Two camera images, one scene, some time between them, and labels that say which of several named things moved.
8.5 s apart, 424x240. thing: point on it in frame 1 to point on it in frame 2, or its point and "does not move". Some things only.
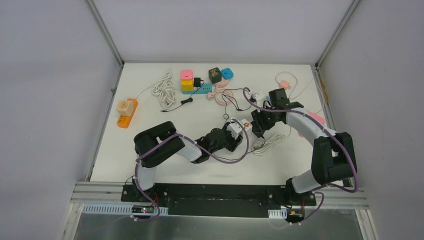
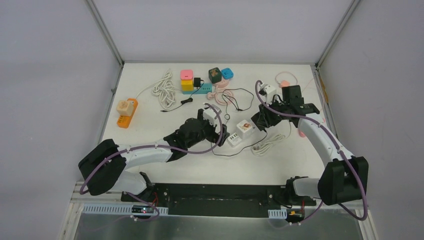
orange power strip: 123,121 does not move
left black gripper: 230,139 to 218,133
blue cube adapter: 227,73 does not move
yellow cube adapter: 187,85 does not move
